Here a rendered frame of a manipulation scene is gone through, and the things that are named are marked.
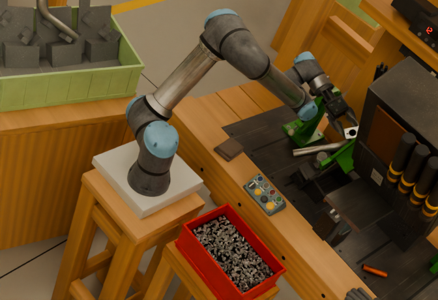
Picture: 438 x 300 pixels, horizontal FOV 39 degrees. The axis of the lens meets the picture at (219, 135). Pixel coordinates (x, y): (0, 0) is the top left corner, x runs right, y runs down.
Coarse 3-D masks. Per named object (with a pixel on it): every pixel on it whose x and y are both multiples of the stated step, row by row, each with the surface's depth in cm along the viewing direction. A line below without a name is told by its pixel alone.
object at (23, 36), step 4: (4, 12) 236; (8, 12) 236; (0, 16) 236; (4, 16) 236; (8, 16) 237; (0, 20) 233; (4, 20) 233; (4, 24) 233; (24, 32) 242; (28, 32) 242; (20, 36) 240; (24, 36) 241; (28, 36) 243; (24, 40) 239; (28, 40) 240
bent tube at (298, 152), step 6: (348, 132) 223; (354, 132) 227; (348, 138) 222; (330, 144) 237; (336, 144) 236; (342, 144) 234; (294, 150) 238; (300, 150) 237; (306, 150) 237; (312, 150) 237; (318, 150) 236; (324, 150) 236; (330, 150) 236; (336, 150) 237; (294, 156) 238; (300, 156) 238
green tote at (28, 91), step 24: (72, 24) 270; (120, 48) 265; (48, 72) 229; (72, 72) 234; (96, 72) 240; (120, 72) 247; (0, 96) 225; (24, 96) 231; (48, 96) 237; (72, 96) 244; (96, 96) 250; (120, 96) 257
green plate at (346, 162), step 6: (354, 138) 213; (348, 144) 215; (354, 144) 215; (342, 150) 218; (348, 150) 217; (336, 156) 221; (342, 156) 220; (348, 156) 218; (342, 162) 221; (348, 162) 219; (342, 168) 222; (348, 168) 220
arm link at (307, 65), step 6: (300, 54) 228; (306, 54) 228; (294, 60) 230; (300, 60) 227; (306, 60) 227; (312, 60) 227; (294, 66) 229; (300, 66) 227; (306, 66) 226; (312, 66) 226; (318, 66) 227; (300, 72) 226; (306, 72) 226; (312, 72) 226; (318, 72) 225; (324, 72) 227; (306, 78) 227; (312, 78) 226
